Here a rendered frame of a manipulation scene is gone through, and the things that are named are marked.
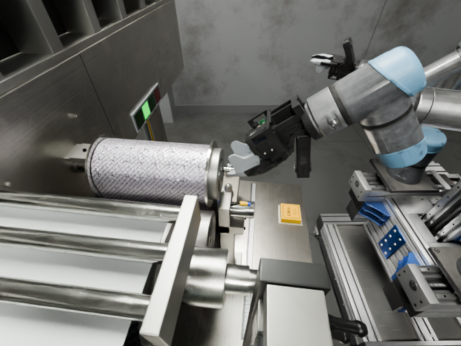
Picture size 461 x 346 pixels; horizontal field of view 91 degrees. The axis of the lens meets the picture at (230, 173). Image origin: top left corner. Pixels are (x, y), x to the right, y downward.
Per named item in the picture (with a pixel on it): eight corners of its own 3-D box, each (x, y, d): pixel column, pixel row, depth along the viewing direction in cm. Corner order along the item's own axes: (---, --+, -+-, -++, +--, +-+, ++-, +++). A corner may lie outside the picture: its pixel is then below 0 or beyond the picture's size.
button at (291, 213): (300, 224, 82) (301, 220, 80) (280, 222, 82) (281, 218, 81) (298, 208, 87) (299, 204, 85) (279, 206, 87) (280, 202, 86)
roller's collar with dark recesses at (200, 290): (223, 316, 26) (221, 299, 22) (172, 310, 27) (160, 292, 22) (229, 262, 31) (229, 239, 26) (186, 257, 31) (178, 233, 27)
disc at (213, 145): (205, 219, 45) (208, 145, 41) (203, 219, 45) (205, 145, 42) (217, 193, 60) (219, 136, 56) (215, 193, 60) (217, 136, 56)
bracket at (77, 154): (91, 164, 49) (87, 157, 48) (66, 162, 50) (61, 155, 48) (103, 150, 53) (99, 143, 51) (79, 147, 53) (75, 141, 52)
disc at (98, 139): (90, 208, 47) (82, 136, 43) (88, 207, 47) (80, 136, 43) (128, 186, 61) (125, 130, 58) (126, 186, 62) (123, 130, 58)
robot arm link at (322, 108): (341, 110, 43) (352, 136, 37) (318, 123, 45) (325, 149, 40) (324, 79, 39) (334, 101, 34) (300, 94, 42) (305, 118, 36)
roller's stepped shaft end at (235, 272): (276, 303, 26) (280, 294, 24) (224, 297, 26) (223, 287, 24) (276, 275, 28) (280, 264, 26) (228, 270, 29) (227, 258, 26)
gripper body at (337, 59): (325, 78, 109) (352, 83, 105) (331, 60, 102) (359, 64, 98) (328, 71, 113) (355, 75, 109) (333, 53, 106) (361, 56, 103)
